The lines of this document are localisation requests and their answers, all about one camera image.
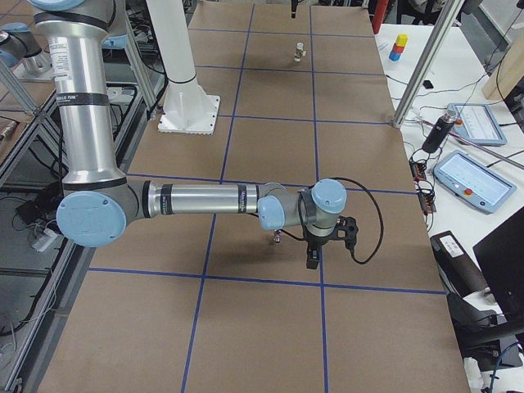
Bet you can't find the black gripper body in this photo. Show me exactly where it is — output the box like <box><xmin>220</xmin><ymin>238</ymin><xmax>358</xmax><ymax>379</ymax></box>
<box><xmin>305</xmin><ymin>224</ymin><xmax>332</xmax><ymax>248</ymax></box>

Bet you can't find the white PPR valve with handle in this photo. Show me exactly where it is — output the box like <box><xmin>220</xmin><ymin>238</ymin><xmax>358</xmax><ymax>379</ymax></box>
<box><xmin>294</xmin><ymin>42</ymin><xmax>307</xmax><ymax>63</ymax></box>

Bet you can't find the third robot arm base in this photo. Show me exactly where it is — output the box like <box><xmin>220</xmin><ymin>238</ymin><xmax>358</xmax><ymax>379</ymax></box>
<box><xmin>1</xmin><ymin>22</ymin><xmax>53</xmax><ymax>82</ymax></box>

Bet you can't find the blue wooden block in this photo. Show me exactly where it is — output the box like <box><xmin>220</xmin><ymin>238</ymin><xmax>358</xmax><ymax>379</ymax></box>
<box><xmin>388</xmin><ymin>51</ymin><xmax>402</xmax><ymax>61</ymax></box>

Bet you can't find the yellow wooden block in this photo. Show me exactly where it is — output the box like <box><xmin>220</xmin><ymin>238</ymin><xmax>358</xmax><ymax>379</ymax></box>
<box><xmin>395</xmin><ymin>34</ymin><xmax>409</xmax><ymax>47</ymax></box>

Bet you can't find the red wooden block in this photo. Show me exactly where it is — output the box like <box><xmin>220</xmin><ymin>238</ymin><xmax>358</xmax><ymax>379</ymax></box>
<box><xmin>391</xmin><ymin>44</ymin><xmax>404</xmax><ymax>54</ymax></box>

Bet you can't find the black box with label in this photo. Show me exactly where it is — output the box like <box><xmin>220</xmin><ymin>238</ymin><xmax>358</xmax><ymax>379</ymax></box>
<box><xmin>430</xmin><ymin>231</ymin><xmax>488</xmax><ymax>297</ymax></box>

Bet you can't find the black water bottle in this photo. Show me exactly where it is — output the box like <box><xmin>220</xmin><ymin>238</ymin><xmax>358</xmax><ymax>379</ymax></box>
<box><xmin>422</xmin><ymin>111</ymin><xmax>457</xmax><ymax>154</ymax></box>

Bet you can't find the small black square device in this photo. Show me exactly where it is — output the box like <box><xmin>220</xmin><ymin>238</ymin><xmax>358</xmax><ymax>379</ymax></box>
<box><xmin>422</xmin><ymin>80</ymin><xmax>434</xmax><ymax>89</ymax></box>

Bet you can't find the near teach pendant tablet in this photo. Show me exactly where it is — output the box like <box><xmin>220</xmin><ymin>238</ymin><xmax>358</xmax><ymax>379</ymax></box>
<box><xmin>433</xmin><ymin>151</ymin><xmax>517</xmax><ymax>214</ymax></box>

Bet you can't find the teach pendant tablet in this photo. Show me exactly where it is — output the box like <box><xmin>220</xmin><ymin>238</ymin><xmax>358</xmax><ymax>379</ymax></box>
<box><xmin>447</xmin><ymin>103</ymin><xmax>508</xmax><ymax>147</ymax></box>
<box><xmin>433</xmin><ymin>151</ymin><xmax>517</xmax><ymax>214</ymax></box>

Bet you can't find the black monitor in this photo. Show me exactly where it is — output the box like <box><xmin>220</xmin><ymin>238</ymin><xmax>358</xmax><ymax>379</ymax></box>
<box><xmin>473</xmin><ymin>208</ymin><xmax>523</xmax><ymax>318</ymax></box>

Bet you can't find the far teach pendant tablet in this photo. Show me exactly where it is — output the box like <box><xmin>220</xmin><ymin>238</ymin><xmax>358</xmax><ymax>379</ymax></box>
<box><xmin>447</xmin><ymin>103</ymin><xmax>508</xmax><ymax>147</ymax></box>

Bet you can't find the black camera cable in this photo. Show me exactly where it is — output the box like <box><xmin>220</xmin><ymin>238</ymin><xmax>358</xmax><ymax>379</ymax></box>
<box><xmin>327</xmin><ymin>176</ymin><xmax>384</xmax><ymax>265</ymax></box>

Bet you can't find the white pedestal column with base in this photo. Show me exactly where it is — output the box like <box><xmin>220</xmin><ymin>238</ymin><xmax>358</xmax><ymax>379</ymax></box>
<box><xmin>147</xmin><ymin>0</ymin><xmax>220</xmax><ymax>134</ymax></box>

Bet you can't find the aluminium frame post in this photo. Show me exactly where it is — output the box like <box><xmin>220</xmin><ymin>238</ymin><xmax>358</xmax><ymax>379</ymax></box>
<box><xmin>391</xmin><ymin>0</ymin><xmax>465</xmax><ymax>129</ymax></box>

